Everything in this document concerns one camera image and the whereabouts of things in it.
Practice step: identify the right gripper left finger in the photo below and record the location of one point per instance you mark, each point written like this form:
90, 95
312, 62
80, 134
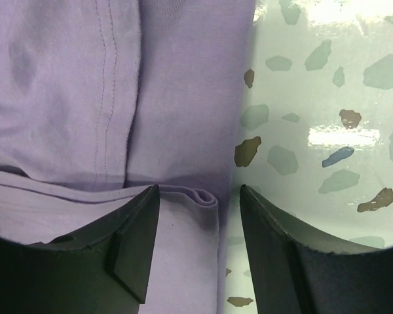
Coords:
102, 267

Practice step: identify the lilac polo shirt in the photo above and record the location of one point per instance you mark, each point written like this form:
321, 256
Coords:
100, 100

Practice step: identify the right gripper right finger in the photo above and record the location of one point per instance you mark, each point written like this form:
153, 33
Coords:
297, 268

